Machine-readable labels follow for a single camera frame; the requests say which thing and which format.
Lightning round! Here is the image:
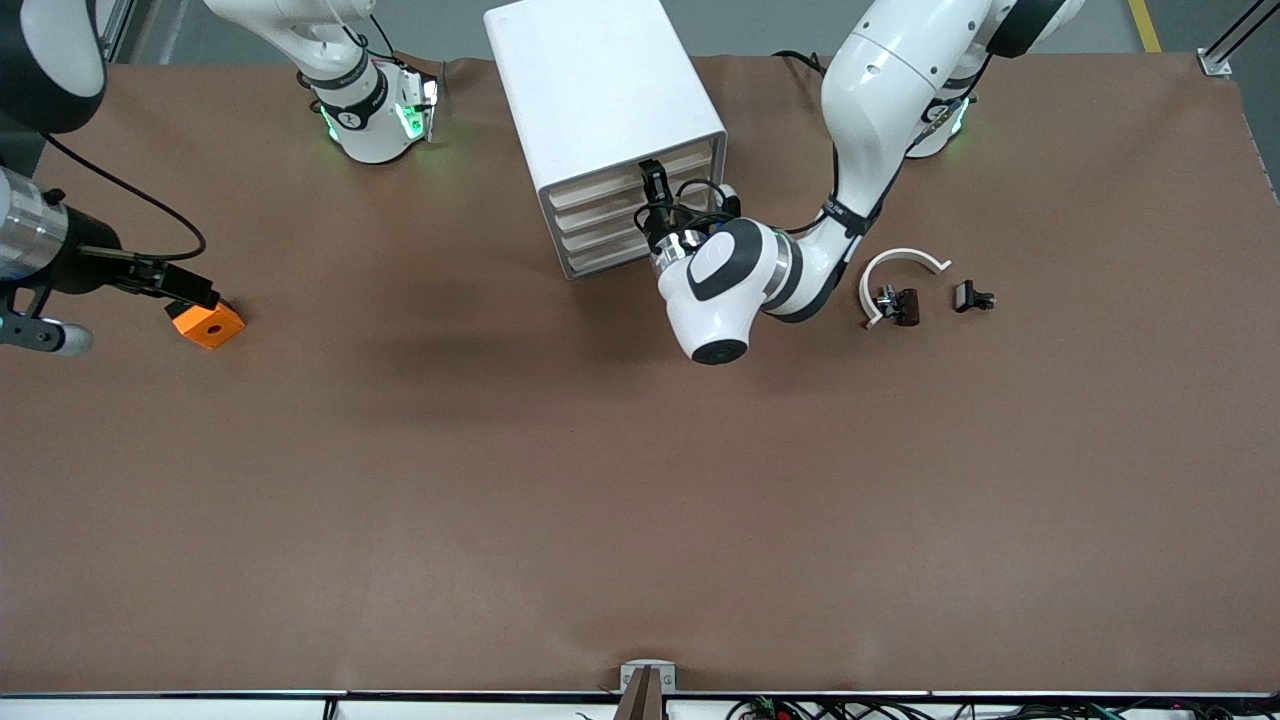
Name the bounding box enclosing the brown and black contact block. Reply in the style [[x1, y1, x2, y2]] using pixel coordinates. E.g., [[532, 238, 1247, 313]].
[[876, 286, 921, 328]]

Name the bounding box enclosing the brown table cover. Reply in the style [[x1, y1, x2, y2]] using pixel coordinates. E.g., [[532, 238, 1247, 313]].
[[0, 52, 1280, 696]]

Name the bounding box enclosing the white curved plastic ring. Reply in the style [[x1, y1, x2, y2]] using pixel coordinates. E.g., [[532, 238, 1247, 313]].
[[860, 247, 953, 331]]

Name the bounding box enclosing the white table edge rail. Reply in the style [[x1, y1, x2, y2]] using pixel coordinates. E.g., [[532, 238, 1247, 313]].
[[0, 690, 1280, 720]]

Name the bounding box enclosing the grey metal bracket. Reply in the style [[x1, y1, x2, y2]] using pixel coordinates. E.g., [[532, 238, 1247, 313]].
[[620, 660, 677, 693]]

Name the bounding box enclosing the tangled cable bundle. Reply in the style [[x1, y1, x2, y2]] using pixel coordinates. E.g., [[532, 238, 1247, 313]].
[[725, 696, 1280, 720]]

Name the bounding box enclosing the orange and black button housing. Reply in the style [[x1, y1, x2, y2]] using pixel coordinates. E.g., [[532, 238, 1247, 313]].
[[165, 298, 246, 351]]

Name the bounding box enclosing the aluminium profile frame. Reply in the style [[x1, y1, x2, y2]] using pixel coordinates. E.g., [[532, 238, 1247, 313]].
[[1198, 0, 1269, 79], [95, 0, 136, 63]]

